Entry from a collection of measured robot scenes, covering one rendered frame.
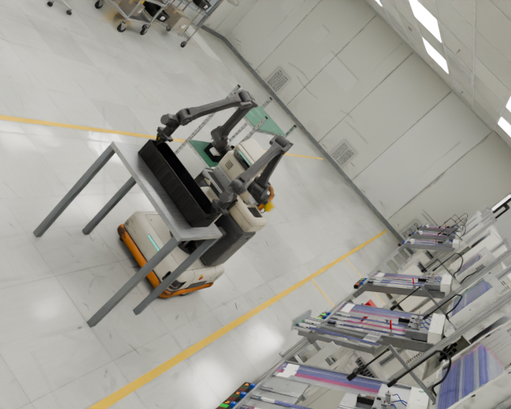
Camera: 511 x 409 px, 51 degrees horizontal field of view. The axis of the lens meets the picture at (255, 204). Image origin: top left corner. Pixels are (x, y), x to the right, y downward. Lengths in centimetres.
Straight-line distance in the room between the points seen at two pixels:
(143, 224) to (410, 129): 922
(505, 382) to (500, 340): 61
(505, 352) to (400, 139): 994
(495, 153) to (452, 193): 118
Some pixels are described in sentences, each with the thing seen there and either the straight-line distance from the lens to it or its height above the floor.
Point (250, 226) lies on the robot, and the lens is 373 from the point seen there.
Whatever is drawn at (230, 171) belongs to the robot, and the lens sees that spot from 350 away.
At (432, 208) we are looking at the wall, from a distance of 1226.
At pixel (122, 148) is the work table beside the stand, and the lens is 309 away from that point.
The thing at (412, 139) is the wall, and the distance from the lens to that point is 1231.
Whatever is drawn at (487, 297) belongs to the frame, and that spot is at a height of 165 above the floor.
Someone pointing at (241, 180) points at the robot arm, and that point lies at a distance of 293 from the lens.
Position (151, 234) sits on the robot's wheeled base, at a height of 26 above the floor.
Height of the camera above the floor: 204
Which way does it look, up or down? 18 degrees down
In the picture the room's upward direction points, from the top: 47 degrees clockwise
